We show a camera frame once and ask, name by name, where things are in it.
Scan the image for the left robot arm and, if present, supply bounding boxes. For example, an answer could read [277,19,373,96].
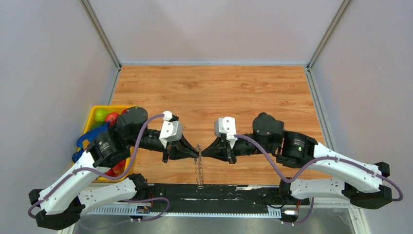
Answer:
[28,106,199,230]

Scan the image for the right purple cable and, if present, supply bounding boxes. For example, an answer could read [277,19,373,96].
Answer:
[235,134,404,226]

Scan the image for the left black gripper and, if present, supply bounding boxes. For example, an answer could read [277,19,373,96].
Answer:
[128,128,200,163]

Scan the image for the blue chip bag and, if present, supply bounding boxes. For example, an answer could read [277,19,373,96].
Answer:
[72,122,110,163]

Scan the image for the green pear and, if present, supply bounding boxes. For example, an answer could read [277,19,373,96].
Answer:
[94,108,110,123]

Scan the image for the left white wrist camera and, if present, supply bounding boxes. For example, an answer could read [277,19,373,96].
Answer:
[159,111,184,148]

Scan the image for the yellow plastic bin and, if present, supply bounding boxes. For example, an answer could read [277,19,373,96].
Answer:
[83,105,133,171]

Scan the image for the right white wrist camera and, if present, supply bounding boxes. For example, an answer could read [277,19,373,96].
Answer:
[214,117,238,149]

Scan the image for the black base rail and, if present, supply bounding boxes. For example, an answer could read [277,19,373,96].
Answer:
[132,183,311,215]

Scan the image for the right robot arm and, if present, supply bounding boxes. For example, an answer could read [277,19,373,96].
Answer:
[202,113,393,210]

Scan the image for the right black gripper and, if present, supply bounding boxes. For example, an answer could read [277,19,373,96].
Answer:
[201,134,276,164]

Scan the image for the red apple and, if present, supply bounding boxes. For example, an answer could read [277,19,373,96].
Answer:
[105,112,119,126]

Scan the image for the small red fruits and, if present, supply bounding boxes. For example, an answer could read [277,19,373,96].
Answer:
[105,159,126,177]

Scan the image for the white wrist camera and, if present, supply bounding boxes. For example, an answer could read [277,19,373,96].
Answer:
[159,111,184,148]
[214,117,238,149]

